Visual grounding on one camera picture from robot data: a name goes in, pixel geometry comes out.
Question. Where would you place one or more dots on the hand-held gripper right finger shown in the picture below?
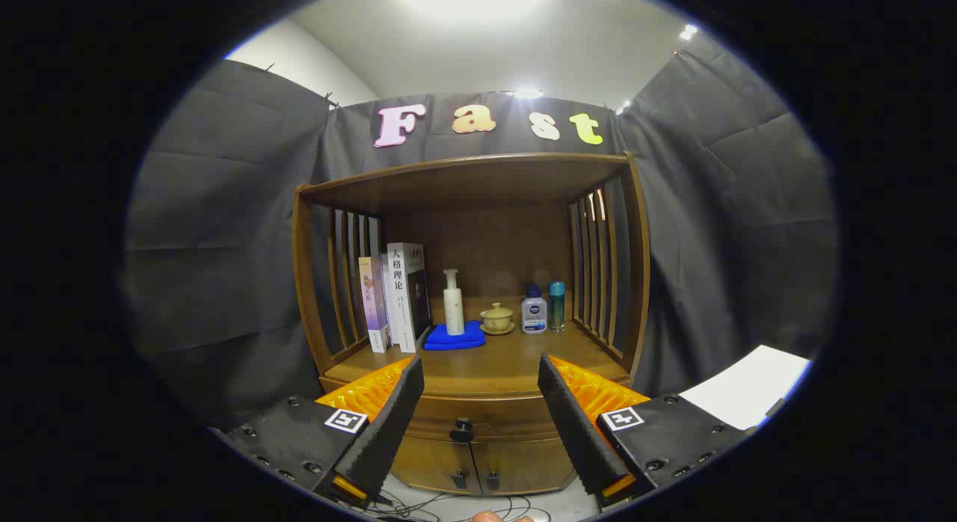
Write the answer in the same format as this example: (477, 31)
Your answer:
(576, 425)

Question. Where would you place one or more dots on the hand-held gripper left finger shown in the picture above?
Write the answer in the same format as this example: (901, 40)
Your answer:
(389, 425)

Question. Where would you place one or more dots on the wooden drawer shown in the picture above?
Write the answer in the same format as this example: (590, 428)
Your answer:
(493, 411)

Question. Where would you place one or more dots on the wooden cabinet door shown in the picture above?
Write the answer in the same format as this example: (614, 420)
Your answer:
(430, 462)
(531, 462)

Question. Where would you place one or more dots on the wooden countertop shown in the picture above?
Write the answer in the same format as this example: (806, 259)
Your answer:
(493, 361)

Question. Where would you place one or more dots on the wooden cabinet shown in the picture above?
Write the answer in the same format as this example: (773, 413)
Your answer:
(486, 245)

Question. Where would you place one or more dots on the blue folded towel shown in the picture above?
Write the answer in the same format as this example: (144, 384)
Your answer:
(456, 340)

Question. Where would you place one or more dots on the teal clear bottle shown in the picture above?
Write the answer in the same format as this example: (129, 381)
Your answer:
(557, 309)

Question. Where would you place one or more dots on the white bottle with blue pump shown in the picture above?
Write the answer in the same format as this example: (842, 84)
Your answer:
(534, 312)

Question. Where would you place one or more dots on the thick white book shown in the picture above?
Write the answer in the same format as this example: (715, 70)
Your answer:
(400, 298)

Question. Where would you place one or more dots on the purple book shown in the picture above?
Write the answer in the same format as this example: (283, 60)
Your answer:
(371, 298)

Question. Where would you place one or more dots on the yellow lidded teacup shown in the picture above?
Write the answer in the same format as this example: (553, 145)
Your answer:
(496, 318)

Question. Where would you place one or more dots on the white side table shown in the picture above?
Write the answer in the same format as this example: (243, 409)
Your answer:
(748, 387)

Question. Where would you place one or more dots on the round ceiling light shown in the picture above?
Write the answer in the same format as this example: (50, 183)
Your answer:
(528, 93)

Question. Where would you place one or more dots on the small ceiling spotlight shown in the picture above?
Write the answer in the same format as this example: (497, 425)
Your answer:
(688, 32)

